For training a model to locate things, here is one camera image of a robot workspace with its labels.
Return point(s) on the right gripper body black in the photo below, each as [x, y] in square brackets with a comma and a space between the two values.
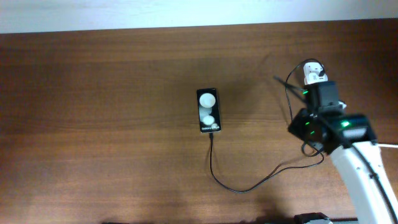
[298, 126]

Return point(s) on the black smartphone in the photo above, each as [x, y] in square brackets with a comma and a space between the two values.
[208, 110]

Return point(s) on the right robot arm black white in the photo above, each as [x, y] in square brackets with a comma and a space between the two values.
[352, 145]

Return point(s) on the white power strip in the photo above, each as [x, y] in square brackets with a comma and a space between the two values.
[314, 73]

